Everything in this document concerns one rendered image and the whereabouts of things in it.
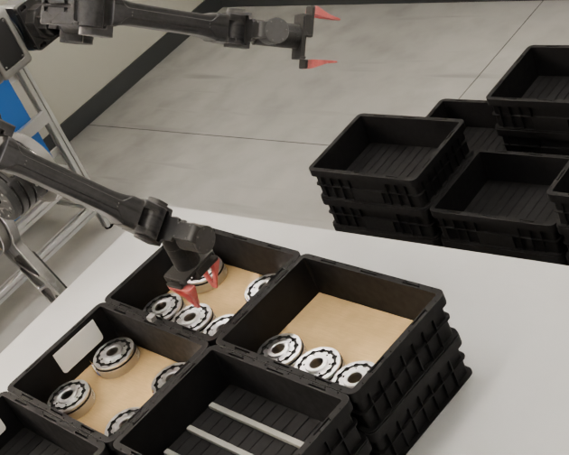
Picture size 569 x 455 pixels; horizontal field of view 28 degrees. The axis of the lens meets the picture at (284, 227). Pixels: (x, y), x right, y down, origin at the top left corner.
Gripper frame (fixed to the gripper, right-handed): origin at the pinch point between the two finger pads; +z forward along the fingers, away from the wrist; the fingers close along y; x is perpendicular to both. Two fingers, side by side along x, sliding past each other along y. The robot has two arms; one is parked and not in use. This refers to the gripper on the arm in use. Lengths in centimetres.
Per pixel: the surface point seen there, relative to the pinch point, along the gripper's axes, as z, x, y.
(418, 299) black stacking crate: 6.2, -43.8, 15.7
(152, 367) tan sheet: 13.1, 12.9, -13.1
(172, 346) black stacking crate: 7.9, 6.3, -9.7
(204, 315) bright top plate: 10.1, 7.7, 2.1
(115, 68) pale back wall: 87, 289, 202
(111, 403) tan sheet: 13.0, 15.2, -24.8
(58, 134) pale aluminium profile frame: 50, 201, 103
